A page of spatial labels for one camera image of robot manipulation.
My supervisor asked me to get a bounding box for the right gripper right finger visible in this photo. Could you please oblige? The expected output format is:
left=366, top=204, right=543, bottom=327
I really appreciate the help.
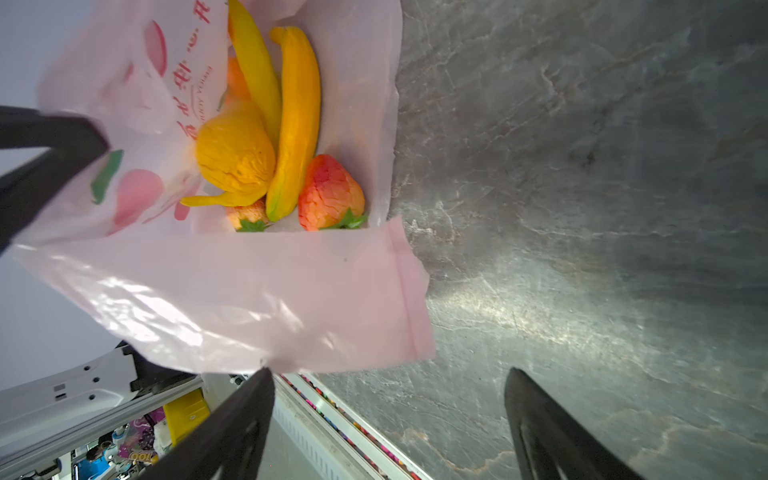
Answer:
left=504, top=368, right=640, bottom=479

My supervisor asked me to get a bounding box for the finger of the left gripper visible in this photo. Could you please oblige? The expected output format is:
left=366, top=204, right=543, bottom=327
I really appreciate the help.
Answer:
left=1, top=106, right=109, bottom=250

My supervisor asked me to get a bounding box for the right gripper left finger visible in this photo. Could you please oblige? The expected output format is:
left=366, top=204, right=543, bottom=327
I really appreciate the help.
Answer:
left=141, top=368, right=275, bottom=480

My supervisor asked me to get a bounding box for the pink printed plastic bag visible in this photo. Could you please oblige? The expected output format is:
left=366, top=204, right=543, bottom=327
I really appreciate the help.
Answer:
left=11, top=1, right=435, bottom=373

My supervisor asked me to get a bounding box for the orange toy tangerine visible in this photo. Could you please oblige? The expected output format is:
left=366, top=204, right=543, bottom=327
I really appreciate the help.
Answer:
left=225, top=56, right=251, bottom=103

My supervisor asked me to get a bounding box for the yellow green toy mango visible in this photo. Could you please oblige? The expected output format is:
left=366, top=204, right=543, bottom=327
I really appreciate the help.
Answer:
left=229, top=0, right=282, bottom=149

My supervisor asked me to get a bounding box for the yellow toy banana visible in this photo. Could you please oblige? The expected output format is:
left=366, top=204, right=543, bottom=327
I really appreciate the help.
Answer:
left=266, top=26, right=322, bottom=222

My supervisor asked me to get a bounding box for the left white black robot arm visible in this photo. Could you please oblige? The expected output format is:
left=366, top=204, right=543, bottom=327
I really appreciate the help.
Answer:
left=1, top=106, right=192, bottom=465

